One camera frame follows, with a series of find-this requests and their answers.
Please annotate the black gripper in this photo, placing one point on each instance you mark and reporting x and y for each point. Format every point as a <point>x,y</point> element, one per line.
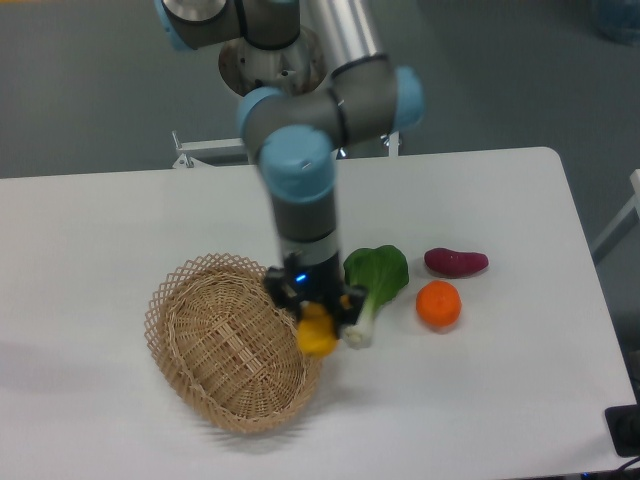
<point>320,283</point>

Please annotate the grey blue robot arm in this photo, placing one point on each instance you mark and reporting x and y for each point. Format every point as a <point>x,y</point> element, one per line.
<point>291,135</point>

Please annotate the woven wicker basket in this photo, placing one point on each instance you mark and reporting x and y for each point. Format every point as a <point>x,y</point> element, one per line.
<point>225,349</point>

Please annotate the green bok choy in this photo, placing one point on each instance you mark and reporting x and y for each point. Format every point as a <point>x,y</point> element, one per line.
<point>383,272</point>

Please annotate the orange tangerine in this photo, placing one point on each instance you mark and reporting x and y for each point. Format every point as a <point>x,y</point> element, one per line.
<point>438,304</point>

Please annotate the purple sweet potato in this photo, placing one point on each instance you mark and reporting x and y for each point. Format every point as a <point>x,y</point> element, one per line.
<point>455,264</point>

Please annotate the black device at table edge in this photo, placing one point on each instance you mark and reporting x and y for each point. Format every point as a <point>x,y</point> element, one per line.
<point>623,425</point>

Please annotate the white metal base frame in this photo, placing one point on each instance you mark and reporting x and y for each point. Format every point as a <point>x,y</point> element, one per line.
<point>210,149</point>

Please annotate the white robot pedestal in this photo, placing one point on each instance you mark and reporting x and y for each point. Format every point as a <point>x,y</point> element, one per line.
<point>297,69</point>

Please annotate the white frame at right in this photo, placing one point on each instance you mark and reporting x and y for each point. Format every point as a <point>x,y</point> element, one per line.
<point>620,225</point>

